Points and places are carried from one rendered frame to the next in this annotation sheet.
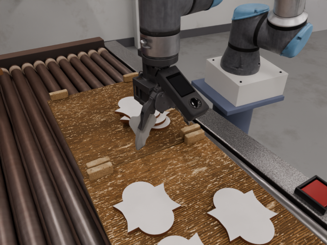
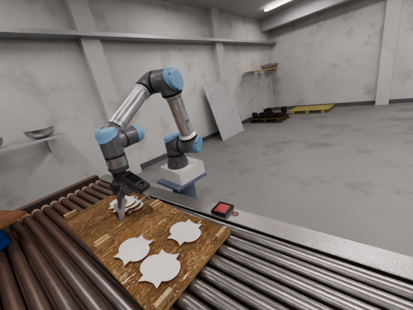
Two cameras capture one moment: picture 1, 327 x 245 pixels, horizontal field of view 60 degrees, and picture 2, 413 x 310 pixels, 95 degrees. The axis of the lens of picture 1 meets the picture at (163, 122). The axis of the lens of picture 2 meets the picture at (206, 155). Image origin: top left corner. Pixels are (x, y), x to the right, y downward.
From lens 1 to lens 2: 0.28 m
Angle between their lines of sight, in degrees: 23
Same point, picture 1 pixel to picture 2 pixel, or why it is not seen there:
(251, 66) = (182, 162)
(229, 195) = (177, 225)
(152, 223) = (137, 255)
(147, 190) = (133, 241)
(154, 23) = (110, 154)
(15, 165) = (44, 265)
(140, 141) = (121, 214)
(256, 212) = (192, 227)
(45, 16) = (55, 176)
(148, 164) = (133, 229)
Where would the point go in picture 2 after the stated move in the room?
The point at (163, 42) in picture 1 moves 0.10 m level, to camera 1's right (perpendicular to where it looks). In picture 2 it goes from (117, 160) to (144, 153)
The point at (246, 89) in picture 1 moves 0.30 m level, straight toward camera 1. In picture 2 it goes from (184, 174) to (180, 198)
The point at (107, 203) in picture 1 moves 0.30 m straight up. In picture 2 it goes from (110, 258) to (77, 186)
